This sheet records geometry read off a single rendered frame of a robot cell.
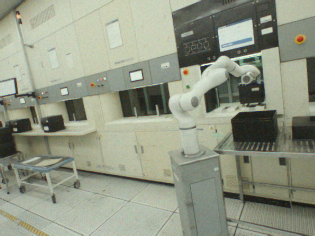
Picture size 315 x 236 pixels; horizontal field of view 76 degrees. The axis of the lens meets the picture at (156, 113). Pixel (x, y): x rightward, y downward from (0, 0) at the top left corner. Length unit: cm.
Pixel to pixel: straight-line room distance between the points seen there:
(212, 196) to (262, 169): 79
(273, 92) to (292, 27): 50
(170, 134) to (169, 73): 68
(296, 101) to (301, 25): 57
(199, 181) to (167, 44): 142
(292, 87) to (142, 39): 154
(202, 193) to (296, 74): 117
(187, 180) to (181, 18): 151
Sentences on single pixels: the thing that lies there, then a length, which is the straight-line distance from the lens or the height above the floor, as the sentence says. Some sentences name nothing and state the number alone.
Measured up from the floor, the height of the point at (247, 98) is 99.
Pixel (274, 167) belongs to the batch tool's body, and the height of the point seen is 38.
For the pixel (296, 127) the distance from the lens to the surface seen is 159.
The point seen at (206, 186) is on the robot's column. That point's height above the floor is 57.
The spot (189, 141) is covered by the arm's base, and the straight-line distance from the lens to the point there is 139.
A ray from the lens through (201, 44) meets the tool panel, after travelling 207.
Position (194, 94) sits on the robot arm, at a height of 117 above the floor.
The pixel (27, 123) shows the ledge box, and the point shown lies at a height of 95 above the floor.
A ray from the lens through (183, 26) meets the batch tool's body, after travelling 217.
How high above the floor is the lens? 127
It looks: 8 degrees down
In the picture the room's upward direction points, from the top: 10 degrees counter-clockwise
